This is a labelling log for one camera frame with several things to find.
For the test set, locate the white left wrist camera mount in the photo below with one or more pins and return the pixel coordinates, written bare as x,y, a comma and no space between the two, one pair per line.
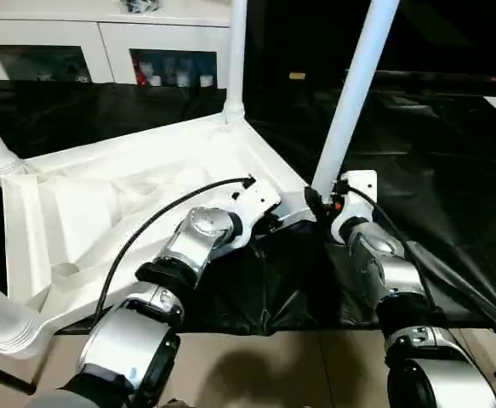
258,200

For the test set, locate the red bottle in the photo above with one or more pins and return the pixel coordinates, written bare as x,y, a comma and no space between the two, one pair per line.
136,73

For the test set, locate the dark patterned bundle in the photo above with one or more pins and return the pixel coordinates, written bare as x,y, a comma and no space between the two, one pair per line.
139,4

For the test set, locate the white jar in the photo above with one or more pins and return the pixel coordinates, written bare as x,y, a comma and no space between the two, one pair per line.
205,80

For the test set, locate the white plastic table top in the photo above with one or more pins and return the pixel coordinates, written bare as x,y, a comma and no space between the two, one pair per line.
124,170

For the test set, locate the white glass door cabinet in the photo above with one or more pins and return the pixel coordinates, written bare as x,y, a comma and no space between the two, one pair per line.
103,30

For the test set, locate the black folding table frame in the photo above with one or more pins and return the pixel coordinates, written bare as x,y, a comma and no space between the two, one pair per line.
1,370

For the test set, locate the black glossy mat cloth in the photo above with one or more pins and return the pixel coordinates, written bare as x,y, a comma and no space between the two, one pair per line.
443,170

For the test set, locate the black monitor bar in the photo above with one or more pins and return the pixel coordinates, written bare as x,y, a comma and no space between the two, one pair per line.
434,83

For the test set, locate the small tan box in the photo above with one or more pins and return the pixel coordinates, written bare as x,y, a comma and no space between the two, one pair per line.
298,76

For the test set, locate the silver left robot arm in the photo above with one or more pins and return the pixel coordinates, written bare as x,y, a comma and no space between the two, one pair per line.
196,238

